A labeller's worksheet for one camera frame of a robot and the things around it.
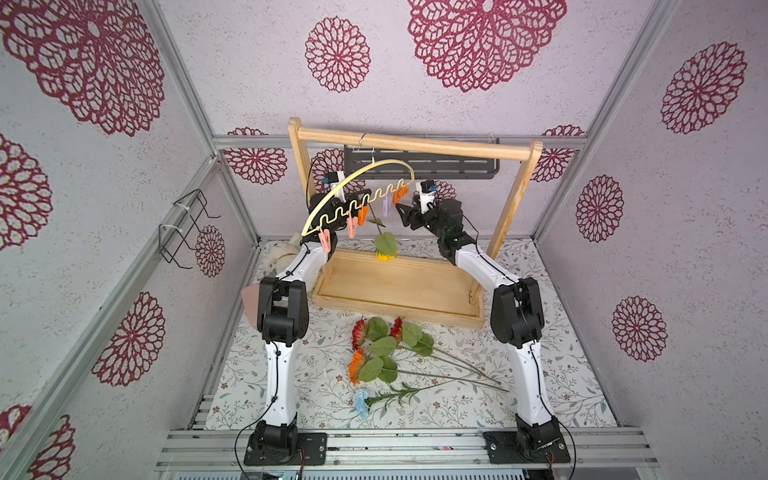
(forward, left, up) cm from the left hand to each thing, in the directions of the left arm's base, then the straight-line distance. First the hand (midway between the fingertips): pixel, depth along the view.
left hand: (370, 189), depth 91 cm
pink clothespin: (-19, +4, +3) cm, 20 cm away
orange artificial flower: (-47, +2, -24) cm, 53 cm away
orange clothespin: (-15, +1, +3) cm, 16 cm away
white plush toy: (-6, +34, -24) cm, 42 cm away
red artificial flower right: (-37, -13, -26) cm, 47 cm away
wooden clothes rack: (-15, -14, -31) cm, 37 cm away
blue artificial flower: (-55, +1, -25) cm, 60 cm away
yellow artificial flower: (-5, -5, -18) cm, 19 cm away
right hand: (-1, -11, -1) cm, 11 cm away
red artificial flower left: (-34, -2, -27) cm, 43 cm away
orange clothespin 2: (-2, -9, 0) cm, 10 cm away
